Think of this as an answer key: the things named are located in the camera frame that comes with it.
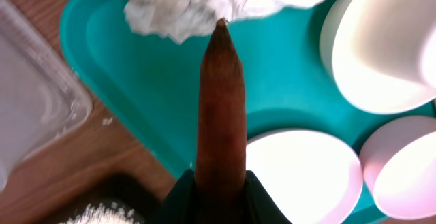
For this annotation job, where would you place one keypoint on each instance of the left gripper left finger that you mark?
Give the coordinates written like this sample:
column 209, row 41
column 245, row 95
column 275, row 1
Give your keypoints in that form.
column 184, row 204

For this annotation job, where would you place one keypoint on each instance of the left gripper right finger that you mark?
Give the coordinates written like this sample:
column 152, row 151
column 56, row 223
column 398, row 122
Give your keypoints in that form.
column 258, row 206

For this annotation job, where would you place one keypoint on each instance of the large white plate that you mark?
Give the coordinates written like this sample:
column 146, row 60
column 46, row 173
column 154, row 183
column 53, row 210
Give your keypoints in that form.
column 312, row 177

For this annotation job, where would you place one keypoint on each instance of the orange carrot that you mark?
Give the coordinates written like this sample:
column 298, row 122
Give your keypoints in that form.
column 221, row 151

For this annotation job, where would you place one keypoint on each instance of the black tray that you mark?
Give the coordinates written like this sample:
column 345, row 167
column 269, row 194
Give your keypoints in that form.
column 119, row 193

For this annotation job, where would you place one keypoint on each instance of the spilled rice pile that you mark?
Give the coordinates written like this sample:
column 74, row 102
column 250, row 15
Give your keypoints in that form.
column 114, row 214

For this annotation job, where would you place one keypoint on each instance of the teal serving tray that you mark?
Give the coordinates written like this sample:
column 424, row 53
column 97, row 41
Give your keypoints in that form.
column 151, row 84

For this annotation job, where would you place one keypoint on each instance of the clear plastic bin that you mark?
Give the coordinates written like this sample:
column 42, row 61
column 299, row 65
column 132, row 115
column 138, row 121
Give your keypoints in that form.
column 41, row 100

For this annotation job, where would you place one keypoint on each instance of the pale green bowl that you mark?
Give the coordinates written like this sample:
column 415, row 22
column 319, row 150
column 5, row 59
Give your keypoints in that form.
column 364, row 88

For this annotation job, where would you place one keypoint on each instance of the white cup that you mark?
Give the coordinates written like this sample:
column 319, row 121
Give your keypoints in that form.
column 397, row 38

